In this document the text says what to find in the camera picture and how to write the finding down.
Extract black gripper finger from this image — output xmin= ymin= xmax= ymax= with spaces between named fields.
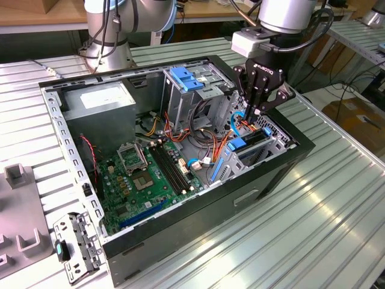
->
xmin=233 ymin=65 xmax=256 ymax=121
xmin=251 ymin=76 xmax=295 ymax=121

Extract hard disk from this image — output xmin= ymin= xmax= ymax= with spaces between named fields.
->
xmin=209 ymin=126 xmax=274 ymax=184

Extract orange red power wire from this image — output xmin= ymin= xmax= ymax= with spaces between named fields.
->
xmin=207 ymin=119 xmax=258 ymax=165

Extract metal disk bay cage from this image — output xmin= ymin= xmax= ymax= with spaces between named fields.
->
xmin=210 ymin=89 xmax=297 ymax=188

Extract blue plastic bay latch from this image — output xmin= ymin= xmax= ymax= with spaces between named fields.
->
xmin=170 ymin=66 xmax=206 ymax=93

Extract metal optical drive cage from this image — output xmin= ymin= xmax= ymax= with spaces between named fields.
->
xmin=161 ymin=60 xmax=238 ymax=133

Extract large cardboard box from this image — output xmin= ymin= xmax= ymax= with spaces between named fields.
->
xmin=321 ymin=98 xmax=385 ymax=154

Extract small metal slat table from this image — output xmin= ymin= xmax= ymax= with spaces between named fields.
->
xmin=288 ymin=19 xmax=385 ymax=88

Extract black RAM slots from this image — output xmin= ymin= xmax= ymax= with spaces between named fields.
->
xmin=149 ymin=141 xmax=193 ymax=195

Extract CPU socket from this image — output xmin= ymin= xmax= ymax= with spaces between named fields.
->
xmin=131 ymin=171 xmax=156 ymax=192

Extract metal socket cover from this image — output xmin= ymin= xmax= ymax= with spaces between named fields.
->
xmin=116 ymin=143 xmax=149 ymax=175

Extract green motherboard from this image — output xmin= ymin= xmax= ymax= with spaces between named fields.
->
xmin=96 ymin=140 xmax=208 ymax=237

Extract grey Dell power supply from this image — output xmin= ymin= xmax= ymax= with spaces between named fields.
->
xmin=61 ymin=81 xmax=138 ymax=157

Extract black open PC case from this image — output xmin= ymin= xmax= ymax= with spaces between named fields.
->
xmin=38 ymin=54 xmax=316 ymax=288

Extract blue expansion slot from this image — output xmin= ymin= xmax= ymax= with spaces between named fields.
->
xmin=119 ymin=198 xmax=169 ymax=229

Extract long wooden desk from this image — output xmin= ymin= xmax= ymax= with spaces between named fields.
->
xmin=0 ymin=0 xmax=357 ymax=34

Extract metal expansion slot retainer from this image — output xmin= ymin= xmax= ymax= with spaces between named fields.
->
xmin=52 ymin=210 xmax=103 ymax=286

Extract black blue latch clip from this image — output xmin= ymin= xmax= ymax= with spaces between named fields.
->
xmin=55 ymin=239 xmax=72 ymax=262

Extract grey parts rack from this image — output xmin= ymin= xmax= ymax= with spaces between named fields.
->
xmin=0 ymin=162 xmax=52 ymax=279

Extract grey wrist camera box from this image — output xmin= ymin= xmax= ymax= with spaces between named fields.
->
xmin=230 ymin=31 xmax=271 ymax=58

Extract light blue SATA wire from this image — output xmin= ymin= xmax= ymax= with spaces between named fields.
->
xmin=230 ymin=110 xmax=250 ymax=138

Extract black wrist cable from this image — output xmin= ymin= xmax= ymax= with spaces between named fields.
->
xmin=264 ymin=7 xmax=334 ymax=52

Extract red orange wire bundle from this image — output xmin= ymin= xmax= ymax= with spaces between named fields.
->
xmin=164 ymin=111 xmax=193 ymax=144

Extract yellow black wire bundle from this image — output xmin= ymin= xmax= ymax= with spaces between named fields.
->
xmin=144 ymin=111 xmax=160 ymax=136

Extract black cable with metal plug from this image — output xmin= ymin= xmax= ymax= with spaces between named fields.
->
xmin=28 ymin=58 xmax=63 ymax=79

